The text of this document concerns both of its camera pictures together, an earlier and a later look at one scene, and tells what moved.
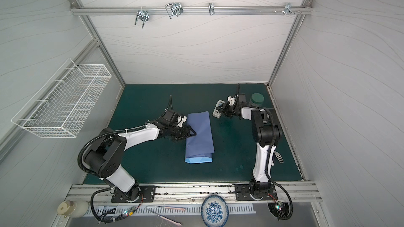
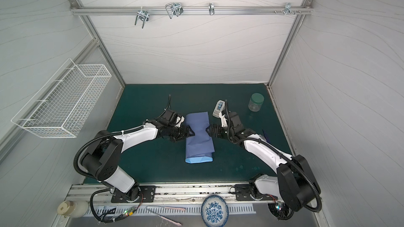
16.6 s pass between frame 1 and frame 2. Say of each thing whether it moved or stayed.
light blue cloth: stayed
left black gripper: stayed
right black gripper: moved
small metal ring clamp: stayed
